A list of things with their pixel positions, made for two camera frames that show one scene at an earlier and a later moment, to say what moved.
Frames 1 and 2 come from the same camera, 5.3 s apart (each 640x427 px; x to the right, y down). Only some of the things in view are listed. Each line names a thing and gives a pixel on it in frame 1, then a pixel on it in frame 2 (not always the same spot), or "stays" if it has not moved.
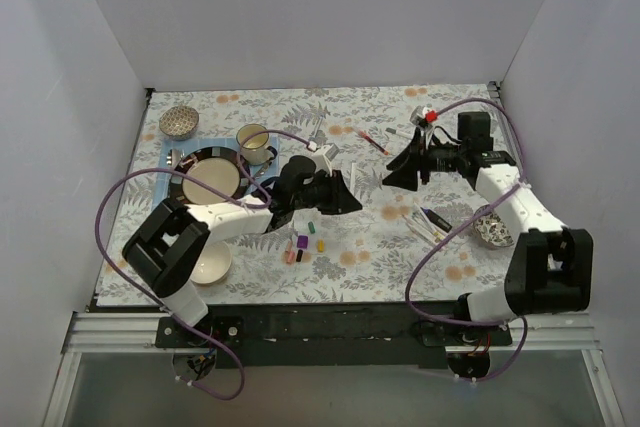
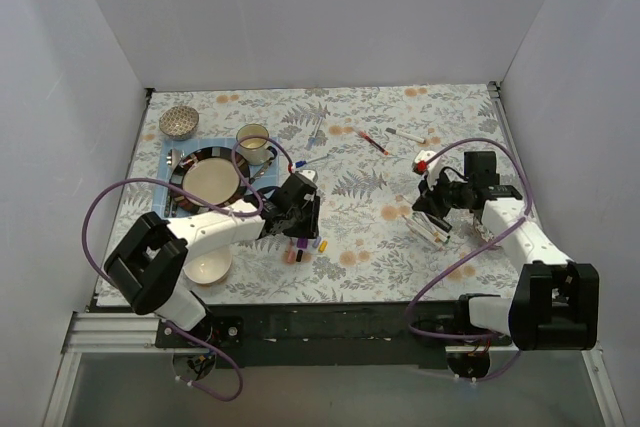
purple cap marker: [433, 218] stays
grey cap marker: [399, 132] stays
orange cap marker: [426, 232] stays
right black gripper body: [423, 163] → [431, 202]
